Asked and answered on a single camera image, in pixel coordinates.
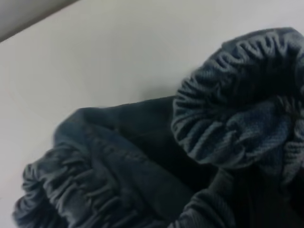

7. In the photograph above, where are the blue denim pants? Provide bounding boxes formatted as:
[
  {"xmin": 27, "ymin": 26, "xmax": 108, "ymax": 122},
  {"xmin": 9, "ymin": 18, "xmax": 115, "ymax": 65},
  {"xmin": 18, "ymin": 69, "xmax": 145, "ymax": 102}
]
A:
[{"xmin": 11, "ymin": 26, "xmax": 304, "ymax": 228}]

